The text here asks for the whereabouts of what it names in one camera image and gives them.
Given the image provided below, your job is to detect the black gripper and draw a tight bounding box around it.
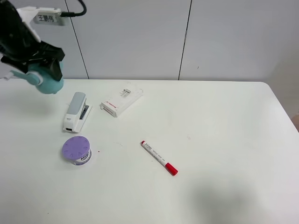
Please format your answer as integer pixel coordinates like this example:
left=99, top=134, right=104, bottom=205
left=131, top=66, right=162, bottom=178
left=0, top=0, right=65, bottom=81

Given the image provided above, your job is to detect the teal crank pencil sharpener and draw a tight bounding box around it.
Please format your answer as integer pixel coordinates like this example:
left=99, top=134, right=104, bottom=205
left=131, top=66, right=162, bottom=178
left=3, top=64, right=64, bottom=94

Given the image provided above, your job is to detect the white grey stapler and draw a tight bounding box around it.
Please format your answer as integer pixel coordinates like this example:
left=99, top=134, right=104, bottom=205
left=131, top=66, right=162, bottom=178
left=63, top=92, right=92, bottom=133

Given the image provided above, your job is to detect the white staples box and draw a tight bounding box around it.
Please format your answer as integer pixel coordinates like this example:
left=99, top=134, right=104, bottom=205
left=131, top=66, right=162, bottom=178
left=100, top=83, right=143, bottom=118

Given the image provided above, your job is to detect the purple lidded round container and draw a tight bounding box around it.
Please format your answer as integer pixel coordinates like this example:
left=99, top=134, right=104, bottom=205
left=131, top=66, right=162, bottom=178
left=62, top=136, right=92, bottom=165

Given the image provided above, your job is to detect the red capped white marker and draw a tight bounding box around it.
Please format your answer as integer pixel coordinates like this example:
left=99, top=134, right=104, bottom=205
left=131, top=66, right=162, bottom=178
left=140, top=140, right=178, bottom=176

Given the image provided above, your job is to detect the black cable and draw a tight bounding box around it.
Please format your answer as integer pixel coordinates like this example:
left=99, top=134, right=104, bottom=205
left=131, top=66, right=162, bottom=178
left=60, top=0, right=87, bottom=17

